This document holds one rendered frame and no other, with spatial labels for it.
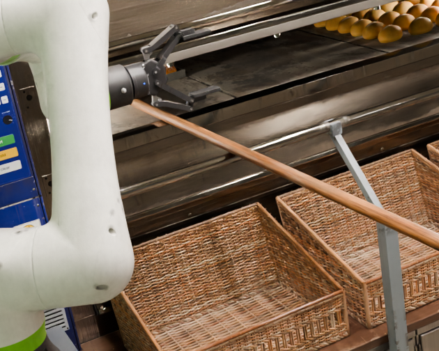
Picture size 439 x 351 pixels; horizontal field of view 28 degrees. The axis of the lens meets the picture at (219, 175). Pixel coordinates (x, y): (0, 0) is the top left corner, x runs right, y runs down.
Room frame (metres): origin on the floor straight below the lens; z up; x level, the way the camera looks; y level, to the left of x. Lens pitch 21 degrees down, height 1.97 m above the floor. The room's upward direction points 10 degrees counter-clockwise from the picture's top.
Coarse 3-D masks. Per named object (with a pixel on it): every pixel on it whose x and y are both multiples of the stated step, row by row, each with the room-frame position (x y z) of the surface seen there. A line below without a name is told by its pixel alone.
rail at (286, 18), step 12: (348, 0) 2.58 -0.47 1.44; (360, 0) 2.59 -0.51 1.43; (300, 12) 2.52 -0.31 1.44; (312, 12) 2.53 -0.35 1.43; (252, 24) 2.46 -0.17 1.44; (264, 24) 2.47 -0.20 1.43; (276, 24) 2.49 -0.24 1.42; (216, 36) 2.42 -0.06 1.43; (228, 36) 2.43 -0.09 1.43; (180, 48) 2.37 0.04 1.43; (120, 60) 2.31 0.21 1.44; (132, 60) 2.32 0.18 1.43
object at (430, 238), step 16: (160, 112) 2.54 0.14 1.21; (192, 128) 2.34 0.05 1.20; (224, 144) 2.17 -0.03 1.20; (256, 160) 2.03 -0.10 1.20; (272, 160) 1.98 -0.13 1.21; (288, 176) 1.89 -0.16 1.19; (304, 176) 1.85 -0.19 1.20; (320, 192) 1.78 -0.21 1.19; (336, 192) 1.74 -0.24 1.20; (352, 208) 1.68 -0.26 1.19; (368, 208) 1.63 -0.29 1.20; (384, 224) 1.58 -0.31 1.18; (400, 224) 1.54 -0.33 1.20; (416, 224) 1.52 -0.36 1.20; (416, 240) 1.50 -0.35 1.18; (432, 240) 1.46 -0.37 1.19
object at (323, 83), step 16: (416, 48) 2.86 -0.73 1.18; (432, 48) 2.86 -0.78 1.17; (352, 64) 2.80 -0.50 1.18; (368, 64) 2.76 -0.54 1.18; (384, 64) 2.79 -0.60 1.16; (400, 64) 2.81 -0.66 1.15; (304, 80) 2.71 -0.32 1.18; (320, 80) 2.69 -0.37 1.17; (336, 80) 2.72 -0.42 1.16; (352, 80) 2.74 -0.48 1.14; (256, 96) 2.62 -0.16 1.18; (272, 96) 2.63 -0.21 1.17; (288, 96) 2.65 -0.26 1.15; (192, 112) 2.57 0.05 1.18; (208, 112) 2.55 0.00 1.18; (224, 112) 2.57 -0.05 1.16; (240, 112) 2.58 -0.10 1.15; (144, 128) 2.50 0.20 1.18; (160, 128) 2.49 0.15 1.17; (176, 128) 2.50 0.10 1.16; (128, 144) 2.45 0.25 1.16
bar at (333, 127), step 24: (408, 96) 2.38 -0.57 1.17; (432, 96) 2.40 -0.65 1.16; (336, 120) 2.29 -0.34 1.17; (360, 120) 2.31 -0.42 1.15; (264, 144) 2.20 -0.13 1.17; (288, 144) 2.23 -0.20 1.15; (336, 144) 2.26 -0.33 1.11; (192, 168) 2.12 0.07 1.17; (216, 168) 2.14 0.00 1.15; (120, 192) 2.04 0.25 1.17; (384, 240) 2.07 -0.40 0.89; (384, 264) 2.08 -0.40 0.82; (384, 288) 2.09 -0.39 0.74
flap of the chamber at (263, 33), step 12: (372, 0) 2.61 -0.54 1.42; (384, 0) 2.62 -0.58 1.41; (396, 0) 2.64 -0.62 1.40; (324, 12) 2.55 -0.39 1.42; (336, 12) 2.56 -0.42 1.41; (348, 12) 2.57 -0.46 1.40; (288, 24) 2.50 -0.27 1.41; (300, 24) 2.51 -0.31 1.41; (240, 36) 2.44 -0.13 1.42; (252, 36) 2.45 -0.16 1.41; (264, 36) 2.46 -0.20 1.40; (192, 48) 2.39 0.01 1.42; (204, 48) 2.40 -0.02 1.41; (216, 48) 2.41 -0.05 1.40; (168, 60) 2.35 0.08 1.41
